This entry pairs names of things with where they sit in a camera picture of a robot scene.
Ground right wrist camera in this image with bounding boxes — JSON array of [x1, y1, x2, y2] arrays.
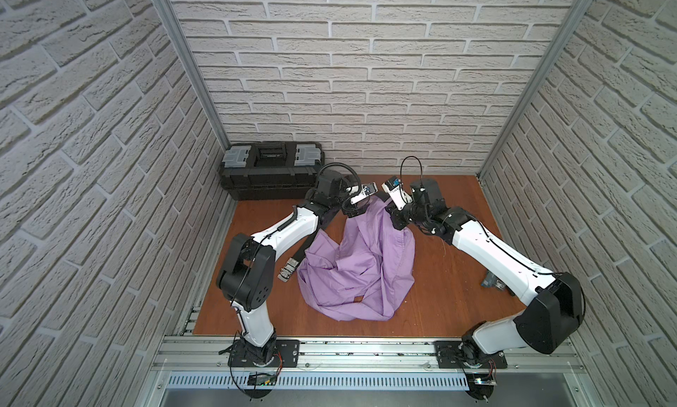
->
[[382, 176, 413, 211]]

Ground purple trousers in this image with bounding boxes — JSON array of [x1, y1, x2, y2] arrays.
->
[[296, 197, 415, 321]]

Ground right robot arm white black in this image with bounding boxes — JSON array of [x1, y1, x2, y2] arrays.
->
[[382, 176, 585, 368]]

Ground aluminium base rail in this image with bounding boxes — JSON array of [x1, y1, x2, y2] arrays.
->
[[151, 336, 586, 391]]

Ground black plastic toolbox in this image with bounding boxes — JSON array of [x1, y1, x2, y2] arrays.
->
[[219, 142, 324, 201]]

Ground small grey metal part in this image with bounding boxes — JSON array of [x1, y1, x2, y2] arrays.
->
[[481, 271, 506, 291]]

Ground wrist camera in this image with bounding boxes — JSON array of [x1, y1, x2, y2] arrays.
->
[[382, 176, 413, 211], [350, 183, 378, 205]]

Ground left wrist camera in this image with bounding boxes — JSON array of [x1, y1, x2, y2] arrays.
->
[[350, 183, 378, 205]]

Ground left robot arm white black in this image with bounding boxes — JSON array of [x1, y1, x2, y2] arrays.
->
[[215, 162, 377, 366]]

